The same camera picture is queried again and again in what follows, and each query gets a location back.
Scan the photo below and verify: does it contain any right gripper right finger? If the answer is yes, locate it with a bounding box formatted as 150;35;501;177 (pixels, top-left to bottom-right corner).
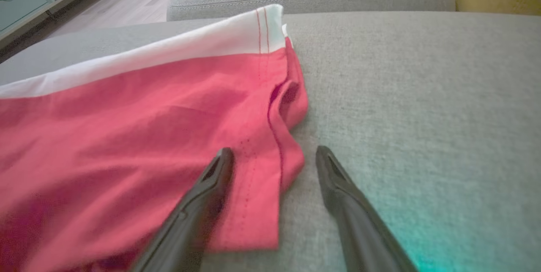
315;145;419;272

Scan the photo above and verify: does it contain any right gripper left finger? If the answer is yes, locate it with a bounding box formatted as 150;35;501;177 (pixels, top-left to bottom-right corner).
128;147;235;272

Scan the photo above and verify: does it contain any red garment with white hem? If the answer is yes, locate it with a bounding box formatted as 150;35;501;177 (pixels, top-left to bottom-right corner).
0;3;309;272

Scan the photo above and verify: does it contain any large grey sofa seat cushion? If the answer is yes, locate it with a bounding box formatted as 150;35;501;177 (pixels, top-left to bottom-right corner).
0;10;541;272

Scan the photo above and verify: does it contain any low tv cabinet with drawers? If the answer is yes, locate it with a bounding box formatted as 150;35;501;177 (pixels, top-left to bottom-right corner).
0;0;140;49

